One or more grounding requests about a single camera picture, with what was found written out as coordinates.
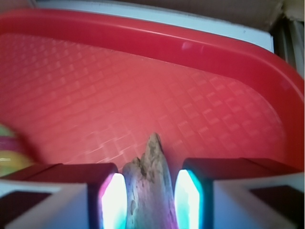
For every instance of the red plastic tray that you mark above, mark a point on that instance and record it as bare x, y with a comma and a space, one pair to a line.
83, 88

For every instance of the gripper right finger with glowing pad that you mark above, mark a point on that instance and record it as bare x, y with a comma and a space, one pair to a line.
239, 193

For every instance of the red yellow green rope toy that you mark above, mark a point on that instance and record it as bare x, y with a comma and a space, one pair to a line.
13, 153

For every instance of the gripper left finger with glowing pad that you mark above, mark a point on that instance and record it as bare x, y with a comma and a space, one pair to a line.
59, 196

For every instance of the brown wood chip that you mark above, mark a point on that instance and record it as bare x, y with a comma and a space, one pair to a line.
150, 199

